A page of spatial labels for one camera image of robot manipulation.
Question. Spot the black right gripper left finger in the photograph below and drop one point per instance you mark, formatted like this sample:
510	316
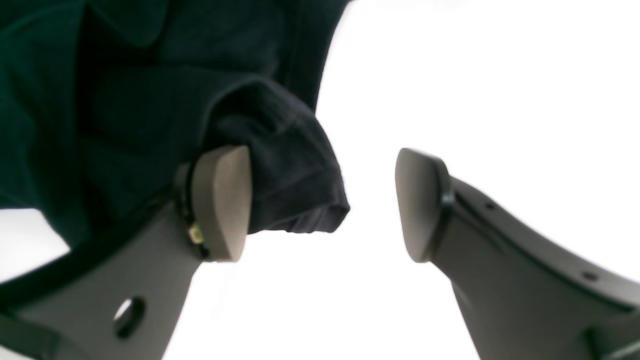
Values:
119	296

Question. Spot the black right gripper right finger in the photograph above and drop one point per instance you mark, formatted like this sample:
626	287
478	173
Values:
522	296

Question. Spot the black t-shirt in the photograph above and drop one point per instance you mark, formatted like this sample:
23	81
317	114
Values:
102	100

